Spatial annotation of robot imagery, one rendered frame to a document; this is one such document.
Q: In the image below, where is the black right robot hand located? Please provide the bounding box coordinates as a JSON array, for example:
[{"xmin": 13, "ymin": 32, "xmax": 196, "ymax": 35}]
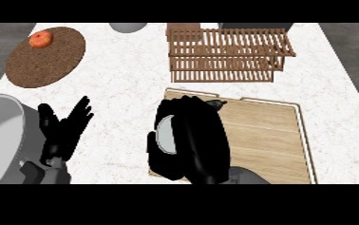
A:
[{"xmin": 146, "ymin": 94, "xmax": 233, "ymax": 185}]

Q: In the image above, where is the pale wooden tray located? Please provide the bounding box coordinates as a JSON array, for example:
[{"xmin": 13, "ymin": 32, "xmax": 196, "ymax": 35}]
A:
[{"xmin": 148, "ymin": 87, "xmax": 319, "ymax": 185}]

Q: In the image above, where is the grey round object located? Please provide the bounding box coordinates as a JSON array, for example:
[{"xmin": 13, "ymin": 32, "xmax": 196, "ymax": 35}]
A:
[{"xmin": 108, "ymin": 22, "xmax": 149, "ymax": 34}]

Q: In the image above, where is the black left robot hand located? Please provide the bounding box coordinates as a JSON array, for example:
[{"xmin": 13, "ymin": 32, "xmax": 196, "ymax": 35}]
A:
[{"xmin": 37, "ymin": 95, "xmax": 96, "ymax": 168}]

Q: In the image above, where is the brown wooden tiered shelf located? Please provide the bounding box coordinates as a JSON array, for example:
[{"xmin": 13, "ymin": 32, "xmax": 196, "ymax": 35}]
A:
[{"xmin": 165, "ymin": 28, "xmax": 297, "ymax": 84}]

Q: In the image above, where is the brown wooden block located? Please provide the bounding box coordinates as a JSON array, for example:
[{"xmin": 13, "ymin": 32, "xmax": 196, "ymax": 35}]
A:
[{"xmin": 165, "ymin": 22, "xmax": 204, "ymax": 44}]

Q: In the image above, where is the large pale grey pot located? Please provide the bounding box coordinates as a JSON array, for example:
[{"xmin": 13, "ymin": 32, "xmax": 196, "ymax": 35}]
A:
[{"xmin": 0, "ymin": 92, "xmax": 49, "ymax": 185}]

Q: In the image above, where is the can with pale end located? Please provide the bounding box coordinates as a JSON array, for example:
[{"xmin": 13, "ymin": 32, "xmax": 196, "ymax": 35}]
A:
[{"xmin": 154, "ymin": 114, "xmax": 180, "ymax": 156}]

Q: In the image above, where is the orange round fruit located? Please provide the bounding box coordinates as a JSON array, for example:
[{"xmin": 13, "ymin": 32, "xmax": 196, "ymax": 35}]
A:
[{"xmin": 28, "ymin": 29, "xmax": 56, "ymax": 50}]

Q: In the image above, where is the round brown cork placemat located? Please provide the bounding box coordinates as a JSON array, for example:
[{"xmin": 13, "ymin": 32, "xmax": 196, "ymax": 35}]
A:
[{"xmin": 4, "ymin": 26, "xmax": 89, "ymax": 89}]

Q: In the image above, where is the dark grey appliance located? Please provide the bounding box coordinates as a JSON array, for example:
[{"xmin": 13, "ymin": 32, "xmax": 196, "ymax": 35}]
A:
[{"xmin": 217, "ymin": 22, "xmax": 295, "ymax": 32}]

